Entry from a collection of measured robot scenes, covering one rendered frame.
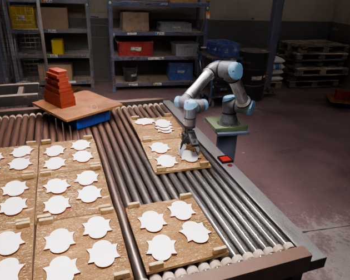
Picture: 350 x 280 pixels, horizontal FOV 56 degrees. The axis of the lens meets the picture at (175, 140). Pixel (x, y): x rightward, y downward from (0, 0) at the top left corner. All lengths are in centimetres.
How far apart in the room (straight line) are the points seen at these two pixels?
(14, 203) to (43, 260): 43
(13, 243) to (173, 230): 66
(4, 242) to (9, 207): 24
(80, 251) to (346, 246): 233
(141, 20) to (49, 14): 160
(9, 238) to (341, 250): 248
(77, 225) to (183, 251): 49
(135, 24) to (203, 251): 540
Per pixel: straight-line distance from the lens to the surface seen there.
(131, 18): 639
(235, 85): 236
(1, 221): 170
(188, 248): 143
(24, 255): 149
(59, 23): 653
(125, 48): 638
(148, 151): 212
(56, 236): 152
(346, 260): 307
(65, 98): 261
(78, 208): 166
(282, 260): 144
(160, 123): 248
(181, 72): 669
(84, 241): 148
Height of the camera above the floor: 192
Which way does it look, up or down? 26 degrees down
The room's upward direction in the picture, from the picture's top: 2 degrees clockwise
